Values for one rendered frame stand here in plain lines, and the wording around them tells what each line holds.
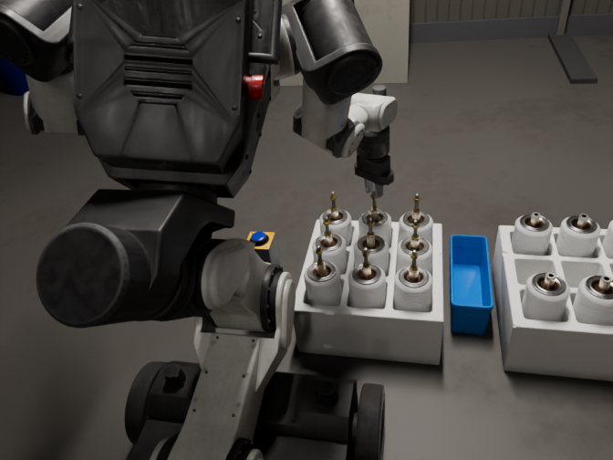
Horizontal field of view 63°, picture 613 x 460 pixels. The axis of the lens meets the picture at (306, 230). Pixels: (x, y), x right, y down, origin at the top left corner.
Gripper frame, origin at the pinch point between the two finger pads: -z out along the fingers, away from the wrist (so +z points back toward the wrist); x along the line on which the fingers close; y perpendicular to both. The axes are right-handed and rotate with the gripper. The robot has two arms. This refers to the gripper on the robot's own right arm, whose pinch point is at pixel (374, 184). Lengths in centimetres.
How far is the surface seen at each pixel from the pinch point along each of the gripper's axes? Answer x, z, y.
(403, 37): -92, -13, 129
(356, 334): 16.1, -26.6, -26.9
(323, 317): 9.4, -20.6, -31.8
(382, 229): 4.4, -12.5, -1.8
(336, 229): -6.1, -12.6, -10.2
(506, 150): -9, -37, 95
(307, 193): -53, -37, 19
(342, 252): 1.9, -13.0, -16.0
